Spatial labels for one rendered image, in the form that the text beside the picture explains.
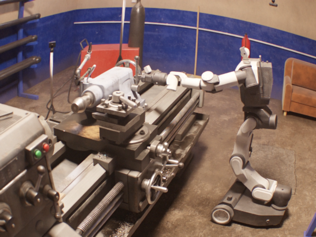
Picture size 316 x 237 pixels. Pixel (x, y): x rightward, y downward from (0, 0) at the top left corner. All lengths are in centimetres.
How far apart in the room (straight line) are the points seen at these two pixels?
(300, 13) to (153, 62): 320
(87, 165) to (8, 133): 82
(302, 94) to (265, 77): 281
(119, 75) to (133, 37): 262
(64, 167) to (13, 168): 97
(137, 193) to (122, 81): 72
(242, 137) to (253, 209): 63
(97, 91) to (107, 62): 280
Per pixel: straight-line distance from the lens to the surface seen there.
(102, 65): 476
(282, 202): 264
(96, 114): 174
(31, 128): 114
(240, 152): 254
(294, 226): 282
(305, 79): 533
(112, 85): 204
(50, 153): 150
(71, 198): 153
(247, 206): 264
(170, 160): 191
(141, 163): 178
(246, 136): 243
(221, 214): 262
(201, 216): 275
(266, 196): 260
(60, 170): 195
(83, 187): 161
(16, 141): 107
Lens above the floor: 178
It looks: 24 degrees down
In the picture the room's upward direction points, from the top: 3 degrees clockwise
